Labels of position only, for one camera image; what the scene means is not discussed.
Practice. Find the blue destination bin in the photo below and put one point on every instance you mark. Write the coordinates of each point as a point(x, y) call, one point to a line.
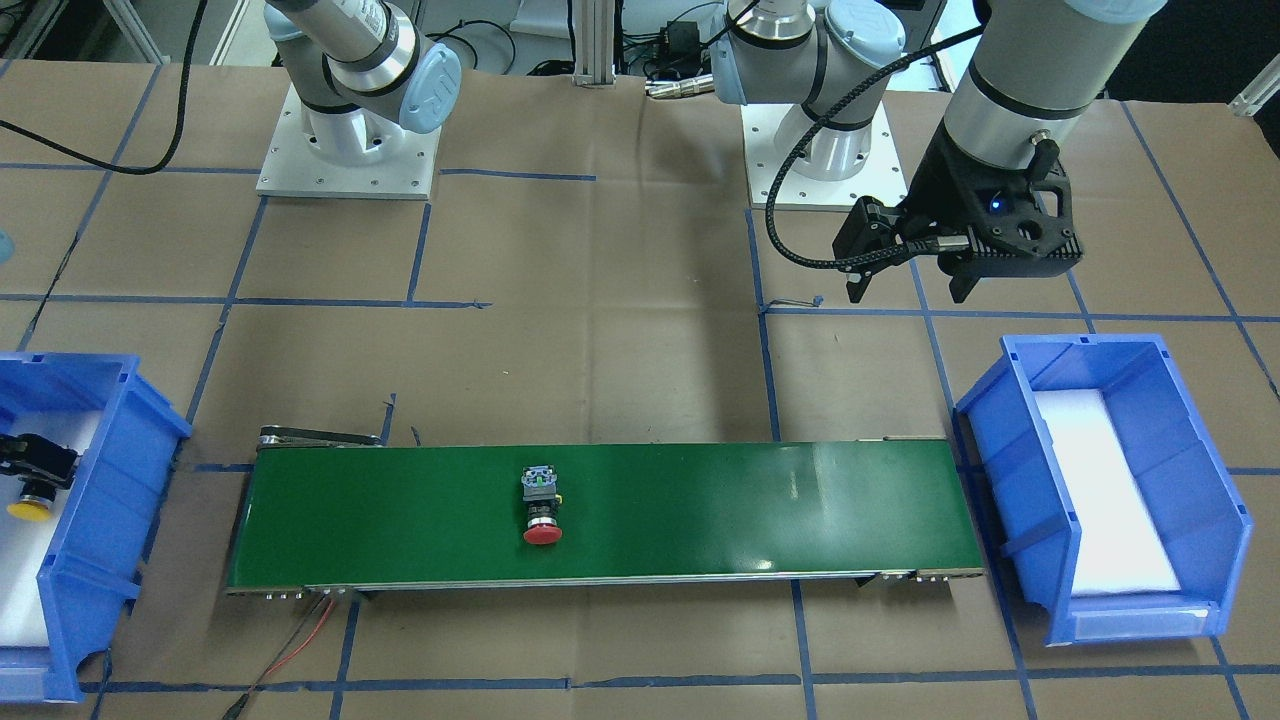
point(92, 568)

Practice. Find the aluminium frame post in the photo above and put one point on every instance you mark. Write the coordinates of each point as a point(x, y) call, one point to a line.
point(594, 35)

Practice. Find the white foam pad source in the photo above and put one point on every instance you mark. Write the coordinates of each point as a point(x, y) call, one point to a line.
point(1120, 551)

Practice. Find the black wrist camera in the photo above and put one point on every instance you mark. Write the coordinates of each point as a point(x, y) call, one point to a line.
point(873, 226)

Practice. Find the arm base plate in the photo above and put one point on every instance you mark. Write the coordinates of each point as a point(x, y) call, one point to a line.
point(836, 168)
point(353, 155)

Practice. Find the blue source bin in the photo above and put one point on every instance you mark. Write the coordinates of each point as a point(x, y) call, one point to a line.
point(1198, 512)

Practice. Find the red mushroom push button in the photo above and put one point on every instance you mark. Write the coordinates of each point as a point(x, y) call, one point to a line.
point(542, 502)

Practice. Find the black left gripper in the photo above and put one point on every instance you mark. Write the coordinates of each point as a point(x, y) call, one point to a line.
point(938, 187)

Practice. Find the white foam pad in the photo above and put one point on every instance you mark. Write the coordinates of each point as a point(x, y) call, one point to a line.
point(24, 543)

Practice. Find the green conveyor belt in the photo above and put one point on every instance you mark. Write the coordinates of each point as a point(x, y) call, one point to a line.
point(411, 519)

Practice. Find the yellow mushroom push button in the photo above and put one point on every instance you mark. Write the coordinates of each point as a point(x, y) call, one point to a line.
point(43, 468)

